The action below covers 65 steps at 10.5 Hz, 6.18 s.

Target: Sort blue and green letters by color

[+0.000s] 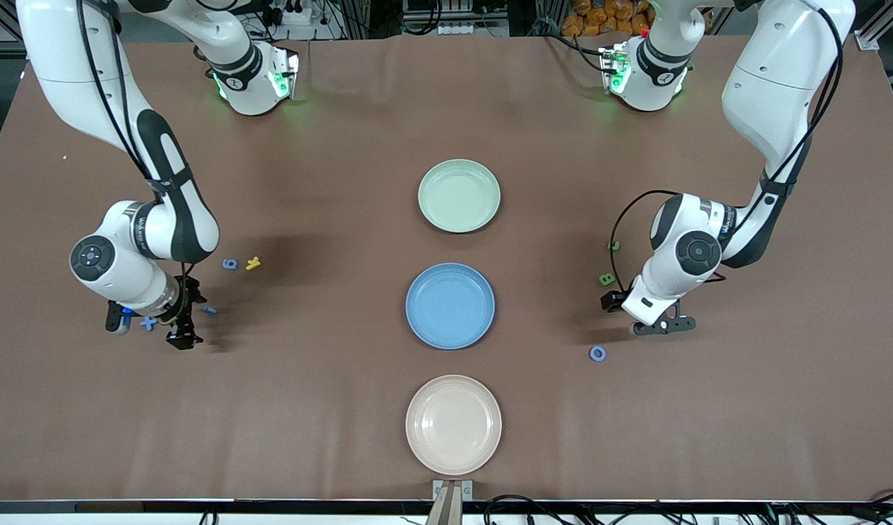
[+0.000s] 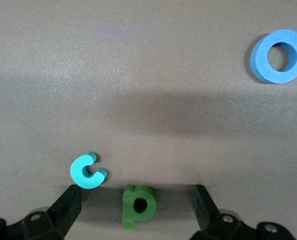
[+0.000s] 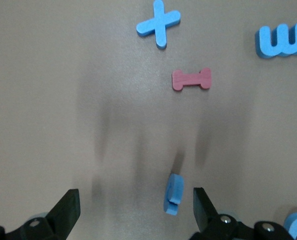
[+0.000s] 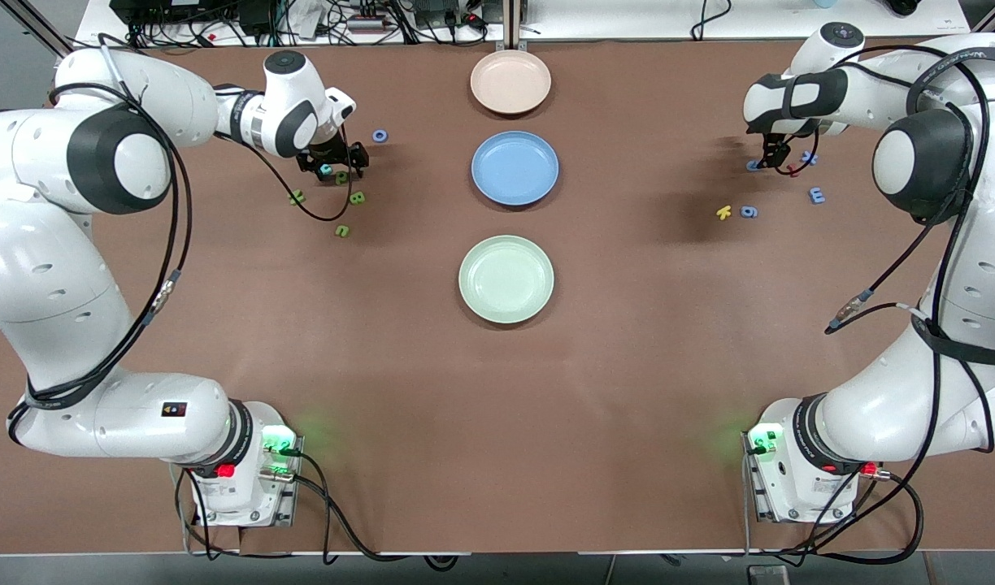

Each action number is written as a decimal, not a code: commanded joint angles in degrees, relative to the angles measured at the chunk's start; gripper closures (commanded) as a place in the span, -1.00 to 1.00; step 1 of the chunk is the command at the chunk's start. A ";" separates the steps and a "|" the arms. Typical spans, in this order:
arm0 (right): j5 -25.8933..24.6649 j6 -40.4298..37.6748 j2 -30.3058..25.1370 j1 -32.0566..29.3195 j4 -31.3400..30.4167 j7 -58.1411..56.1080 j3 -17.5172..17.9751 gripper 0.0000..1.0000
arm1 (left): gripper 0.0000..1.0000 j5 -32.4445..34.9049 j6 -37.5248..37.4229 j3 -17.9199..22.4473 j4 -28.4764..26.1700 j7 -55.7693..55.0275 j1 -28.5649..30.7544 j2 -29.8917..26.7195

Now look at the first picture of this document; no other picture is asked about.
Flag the brown table cover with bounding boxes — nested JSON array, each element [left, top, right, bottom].
[[0, 33, 893, 504]]

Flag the blue plate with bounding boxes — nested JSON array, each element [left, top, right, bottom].
[[405, 262, 496, 351]]

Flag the light green plate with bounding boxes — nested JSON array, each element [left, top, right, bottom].
[[417, 158, 502, 234]]

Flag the beige plate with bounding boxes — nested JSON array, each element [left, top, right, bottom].
[[405, 374, 503, 476]]

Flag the pile of orange objects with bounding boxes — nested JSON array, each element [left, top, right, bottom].
[[561, 0, 653, 37]]

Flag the white power strip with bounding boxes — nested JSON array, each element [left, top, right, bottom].
[[270, 0, 314, 27]]

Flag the metal equipment rack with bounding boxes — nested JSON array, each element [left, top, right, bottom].
[[401, 0, 511, 39]]

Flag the black cable loop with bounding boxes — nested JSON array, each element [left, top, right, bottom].
[[483, 494, 564, 525]]

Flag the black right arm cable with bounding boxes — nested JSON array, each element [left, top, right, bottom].
[[77, 0, 199, 292]]

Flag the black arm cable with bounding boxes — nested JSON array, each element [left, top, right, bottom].
[[77, 0, 199, 292], [609, 0, 846, 294]]

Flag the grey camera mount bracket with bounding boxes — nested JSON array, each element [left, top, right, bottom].
[[432, 479, 474, 525]]

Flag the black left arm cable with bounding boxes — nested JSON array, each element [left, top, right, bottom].
[[609, 0, 846, 294]]

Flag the black and red cable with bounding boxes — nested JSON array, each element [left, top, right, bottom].
[[866, 487, 893, 522]]

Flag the aluminium frame post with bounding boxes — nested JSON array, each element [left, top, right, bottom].
[[855, 0, 893, 50]]

